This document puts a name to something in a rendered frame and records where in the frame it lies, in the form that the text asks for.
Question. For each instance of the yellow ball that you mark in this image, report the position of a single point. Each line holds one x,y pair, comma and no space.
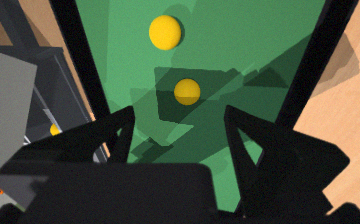
165,32
187,91
54,129

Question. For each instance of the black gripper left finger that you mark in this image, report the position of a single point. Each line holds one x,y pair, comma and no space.
78,144

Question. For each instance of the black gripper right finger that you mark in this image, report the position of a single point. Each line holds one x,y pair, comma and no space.
295,161

